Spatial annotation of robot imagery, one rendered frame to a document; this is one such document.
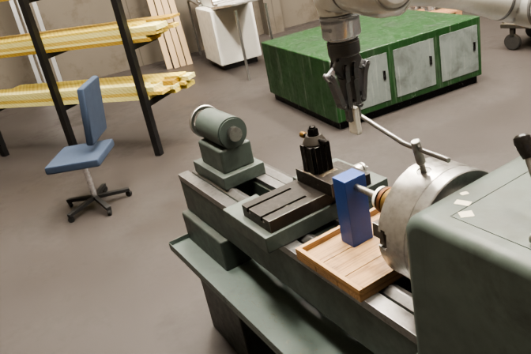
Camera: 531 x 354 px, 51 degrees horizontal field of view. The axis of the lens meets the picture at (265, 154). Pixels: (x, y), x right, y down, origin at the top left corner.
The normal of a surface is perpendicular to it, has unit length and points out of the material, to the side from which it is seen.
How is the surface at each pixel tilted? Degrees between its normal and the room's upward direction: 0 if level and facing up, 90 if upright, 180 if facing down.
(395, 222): 64
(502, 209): 0
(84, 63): 90
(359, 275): 0
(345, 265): 0
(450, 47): 90
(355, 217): 90
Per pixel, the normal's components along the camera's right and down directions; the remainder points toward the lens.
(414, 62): 0.40, 0.29
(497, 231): -0.18, -0.91
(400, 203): -0.74, -0.34
